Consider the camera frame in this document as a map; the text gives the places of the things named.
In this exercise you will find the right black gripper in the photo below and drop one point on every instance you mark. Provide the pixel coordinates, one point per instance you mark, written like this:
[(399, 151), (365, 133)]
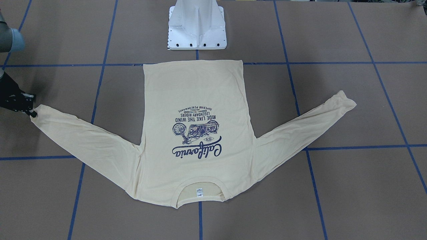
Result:
[(10, 95)]

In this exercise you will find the cream long-sleeve graphic shirt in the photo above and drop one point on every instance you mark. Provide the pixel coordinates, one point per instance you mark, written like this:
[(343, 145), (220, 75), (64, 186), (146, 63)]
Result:
[(197, 143)]

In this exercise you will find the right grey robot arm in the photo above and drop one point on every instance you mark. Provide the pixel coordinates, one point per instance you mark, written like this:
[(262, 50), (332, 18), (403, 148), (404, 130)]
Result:
[(11, 40)]

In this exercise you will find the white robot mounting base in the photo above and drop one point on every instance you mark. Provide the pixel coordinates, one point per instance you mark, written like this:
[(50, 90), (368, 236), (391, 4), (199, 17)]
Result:
[(196, 25)]

